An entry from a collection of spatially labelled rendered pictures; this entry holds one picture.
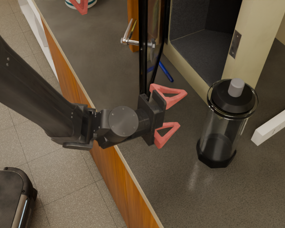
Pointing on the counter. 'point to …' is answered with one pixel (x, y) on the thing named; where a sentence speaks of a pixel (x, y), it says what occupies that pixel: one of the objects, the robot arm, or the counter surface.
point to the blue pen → (166, 72)
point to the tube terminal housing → (257, 44)
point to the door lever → (126, 40)
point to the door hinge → (167, 21)
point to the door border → (144, 47)
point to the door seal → (147, 45)
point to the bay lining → (203, 16)
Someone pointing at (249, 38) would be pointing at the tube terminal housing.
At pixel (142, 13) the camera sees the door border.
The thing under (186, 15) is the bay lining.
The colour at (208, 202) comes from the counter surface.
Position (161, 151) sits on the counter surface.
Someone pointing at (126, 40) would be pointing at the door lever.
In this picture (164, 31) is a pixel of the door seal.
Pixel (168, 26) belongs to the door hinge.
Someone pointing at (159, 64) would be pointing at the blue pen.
